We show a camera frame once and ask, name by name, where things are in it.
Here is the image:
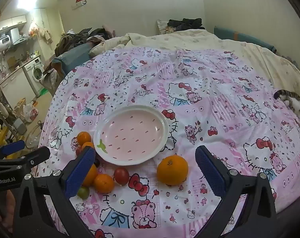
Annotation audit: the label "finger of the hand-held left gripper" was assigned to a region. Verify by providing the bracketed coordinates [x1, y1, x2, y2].
[0, 146, 51, 171]
[0, 140, 26, 158]

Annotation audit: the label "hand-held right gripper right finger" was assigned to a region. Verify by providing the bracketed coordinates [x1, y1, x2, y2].
[195, 145, 278, 238]

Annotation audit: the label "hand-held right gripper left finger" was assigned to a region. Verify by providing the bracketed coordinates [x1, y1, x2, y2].
[13, 146, 96, 238]

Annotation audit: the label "medium orange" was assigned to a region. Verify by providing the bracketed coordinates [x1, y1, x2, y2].
[94, 174, 115, 193]
[82, 164, 98, 187]

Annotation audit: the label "green tomato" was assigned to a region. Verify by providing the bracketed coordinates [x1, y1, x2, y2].
[77, 186, 90, 200]

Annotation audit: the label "large orange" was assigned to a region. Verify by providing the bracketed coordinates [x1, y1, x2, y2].
[156, 154, 189, 186]

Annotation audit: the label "pink strawberry print plate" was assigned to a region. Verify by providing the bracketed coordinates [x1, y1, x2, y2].
[93, 105, 170, 166]

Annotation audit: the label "grey stool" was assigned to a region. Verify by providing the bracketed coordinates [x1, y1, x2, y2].
[12, 118, 28, 135]

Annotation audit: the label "white red plastic bag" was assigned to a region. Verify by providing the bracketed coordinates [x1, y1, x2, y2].
[23, 102, 39, 123]

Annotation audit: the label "pink cartoon printed blanket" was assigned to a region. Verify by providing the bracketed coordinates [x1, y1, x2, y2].
[38, 46, 300, 238]

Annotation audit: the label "white washing machine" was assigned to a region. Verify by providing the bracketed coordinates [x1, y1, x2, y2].
[22, 56, 47, 97]

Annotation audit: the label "blue padded bed end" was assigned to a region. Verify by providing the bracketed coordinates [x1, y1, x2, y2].
[52, 42, 96, 80]

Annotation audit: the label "white water heater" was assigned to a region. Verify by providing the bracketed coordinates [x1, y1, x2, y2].
[0, 35, 13, 57]

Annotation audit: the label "tabby cat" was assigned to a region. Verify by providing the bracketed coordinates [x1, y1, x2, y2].
[274, 89, 300, 129]

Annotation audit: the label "range hood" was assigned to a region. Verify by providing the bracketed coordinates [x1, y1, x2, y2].
[10, 27, 29, 45]

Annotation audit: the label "hanging beige cloth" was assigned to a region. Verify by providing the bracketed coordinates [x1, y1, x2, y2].
[39, 28, 53, 44]

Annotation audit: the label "hanging orange plastic bag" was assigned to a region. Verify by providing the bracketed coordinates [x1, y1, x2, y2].
[28, 21, 40, 39]

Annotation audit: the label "pile of dark clothes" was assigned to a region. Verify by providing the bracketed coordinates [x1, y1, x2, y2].
[54, 27, 108, 57]

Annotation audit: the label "teal cushion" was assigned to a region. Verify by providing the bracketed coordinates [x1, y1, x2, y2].
[214, 26, 277, 54]

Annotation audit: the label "dark clothes heap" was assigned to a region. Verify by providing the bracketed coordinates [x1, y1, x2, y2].
[167, 18, 205, 31]

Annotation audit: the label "floral pillow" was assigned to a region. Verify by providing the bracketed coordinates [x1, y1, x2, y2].
[157, 20, 177, 35]

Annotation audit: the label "cream wall cabinets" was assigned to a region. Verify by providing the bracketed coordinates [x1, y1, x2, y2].
[0, 15, 28, 31]

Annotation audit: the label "cartoon wall sticker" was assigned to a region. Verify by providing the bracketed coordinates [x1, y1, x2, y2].
[71, 0, 88, 10]

